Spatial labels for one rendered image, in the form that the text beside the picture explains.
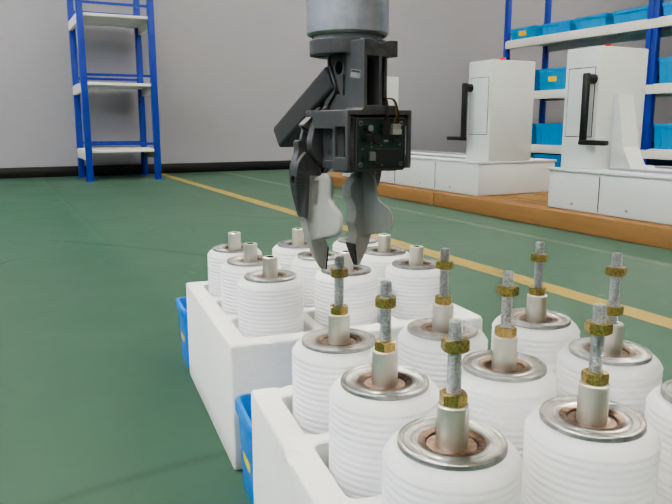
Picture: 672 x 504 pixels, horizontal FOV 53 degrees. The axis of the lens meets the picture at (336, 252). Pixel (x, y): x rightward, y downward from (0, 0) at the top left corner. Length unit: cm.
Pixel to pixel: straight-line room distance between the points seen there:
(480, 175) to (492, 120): 30
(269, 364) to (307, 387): 26
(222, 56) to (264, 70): 44
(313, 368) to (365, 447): 13
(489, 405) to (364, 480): 12
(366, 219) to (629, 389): 29
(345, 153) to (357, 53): 9
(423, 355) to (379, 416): 17
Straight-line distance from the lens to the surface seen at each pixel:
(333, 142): 60
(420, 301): 103
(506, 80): 384
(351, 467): 58
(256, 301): 95
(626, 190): 305
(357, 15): 62
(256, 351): 92
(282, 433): 67
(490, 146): 378
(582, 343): 72
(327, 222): 62
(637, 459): 53
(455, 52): 814
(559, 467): 52
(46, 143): 652
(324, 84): 64
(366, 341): 69
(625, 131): 331
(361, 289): 98
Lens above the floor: 47
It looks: 11 degrees down
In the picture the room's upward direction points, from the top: straight up
